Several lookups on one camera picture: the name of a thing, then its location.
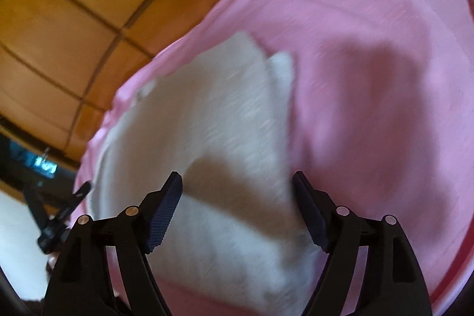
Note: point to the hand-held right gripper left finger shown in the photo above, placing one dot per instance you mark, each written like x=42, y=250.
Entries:
x=166, y=214

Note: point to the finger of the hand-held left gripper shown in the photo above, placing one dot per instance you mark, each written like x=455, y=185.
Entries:
x=76, y=198
x=35, y=206

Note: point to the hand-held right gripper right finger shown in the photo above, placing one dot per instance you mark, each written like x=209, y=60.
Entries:
x=311, y=214

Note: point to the white fleece cloth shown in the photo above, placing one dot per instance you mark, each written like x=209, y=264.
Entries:
x=207, y=123

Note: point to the dark device with lit screen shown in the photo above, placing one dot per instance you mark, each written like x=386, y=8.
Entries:
x=37, y=164

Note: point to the pink blanket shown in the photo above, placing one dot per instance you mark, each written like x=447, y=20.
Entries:
x=370, y=97

